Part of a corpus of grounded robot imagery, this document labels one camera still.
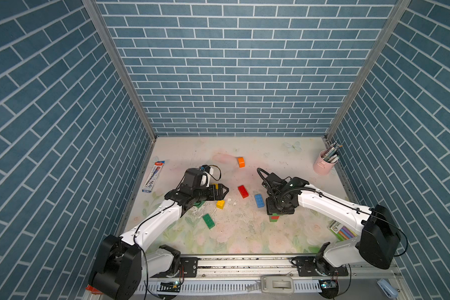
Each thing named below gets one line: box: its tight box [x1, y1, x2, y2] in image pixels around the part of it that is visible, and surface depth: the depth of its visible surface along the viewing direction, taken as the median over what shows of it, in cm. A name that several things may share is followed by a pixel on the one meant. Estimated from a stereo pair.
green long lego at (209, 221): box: [202, 213, 216, 230], surface depth 86 cm
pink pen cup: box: [313, 150, 339, 176], surface depth 101 cm
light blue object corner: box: [376, 278, 399, 299], surface depth 69 cm
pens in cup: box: [321, 141, 344, 164], surface depth 98 cm
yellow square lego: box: [216, 200, 225, 210], surface depth 91 cm
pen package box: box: [141, 160, 165, 193], surface depth 101 cm
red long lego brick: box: [237, 185, 249, 199], surface depth 97 cm
